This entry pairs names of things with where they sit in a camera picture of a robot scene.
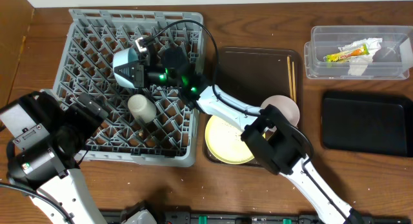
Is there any light blue saucer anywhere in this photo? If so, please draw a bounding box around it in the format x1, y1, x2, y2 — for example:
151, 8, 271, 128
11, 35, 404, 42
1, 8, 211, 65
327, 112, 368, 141
112, 48, 138, 88

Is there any cream white cup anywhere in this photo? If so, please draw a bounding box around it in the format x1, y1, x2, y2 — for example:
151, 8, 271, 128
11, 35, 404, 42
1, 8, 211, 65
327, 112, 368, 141
127, 94, 157, 123

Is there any yellow plate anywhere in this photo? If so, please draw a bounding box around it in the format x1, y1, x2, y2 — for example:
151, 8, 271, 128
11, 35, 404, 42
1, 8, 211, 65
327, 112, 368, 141
205, 116, 254, 165

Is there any pink bowl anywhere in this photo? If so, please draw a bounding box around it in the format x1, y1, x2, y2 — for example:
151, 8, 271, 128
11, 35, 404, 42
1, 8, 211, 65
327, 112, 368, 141
261, 95, 300, 127

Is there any wooden chopstick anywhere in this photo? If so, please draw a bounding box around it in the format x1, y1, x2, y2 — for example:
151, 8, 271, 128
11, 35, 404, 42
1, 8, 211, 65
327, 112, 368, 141
287, 56, 294, 99
291, 62, 297, 103

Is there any yellow green snack wrapper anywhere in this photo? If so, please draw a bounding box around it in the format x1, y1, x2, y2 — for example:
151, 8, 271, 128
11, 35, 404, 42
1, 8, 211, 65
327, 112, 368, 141
324, 44, 369, 63

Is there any white paper napkin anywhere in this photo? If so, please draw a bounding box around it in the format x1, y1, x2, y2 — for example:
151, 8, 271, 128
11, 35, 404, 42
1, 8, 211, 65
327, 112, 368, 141
338, 38, 383, 76

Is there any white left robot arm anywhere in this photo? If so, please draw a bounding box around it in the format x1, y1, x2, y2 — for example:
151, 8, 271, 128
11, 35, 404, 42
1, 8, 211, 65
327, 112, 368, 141
1, 90, 108, 223

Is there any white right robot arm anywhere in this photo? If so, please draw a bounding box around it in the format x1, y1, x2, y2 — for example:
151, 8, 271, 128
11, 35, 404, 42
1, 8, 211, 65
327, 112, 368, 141
112, 37, 364, 223

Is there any grey plastic dish rack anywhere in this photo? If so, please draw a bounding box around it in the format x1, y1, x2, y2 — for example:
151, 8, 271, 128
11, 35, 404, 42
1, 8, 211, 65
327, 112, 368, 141
53, 9, 205, 167

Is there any dark brown tray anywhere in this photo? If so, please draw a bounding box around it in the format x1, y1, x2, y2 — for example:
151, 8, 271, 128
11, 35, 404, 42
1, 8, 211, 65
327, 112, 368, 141
202, 46, 303, 168

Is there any black bin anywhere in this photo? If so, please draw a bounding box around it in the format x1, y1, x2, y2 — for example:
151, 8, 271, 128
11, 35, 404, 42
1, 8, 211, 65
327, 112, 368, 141
321, 91, 412, 158

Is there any clear plastic bin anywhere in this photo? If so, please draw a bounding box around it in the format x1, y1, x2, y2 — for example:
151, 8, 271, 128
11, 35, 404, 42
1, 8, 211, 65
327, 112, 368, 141
304, 25, 412, 80

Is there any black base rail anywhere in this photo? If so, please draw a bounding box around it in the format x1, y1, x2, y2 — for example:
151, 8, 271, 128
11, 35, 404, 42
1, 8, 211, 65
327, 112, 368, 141
99, 201, 413, 224

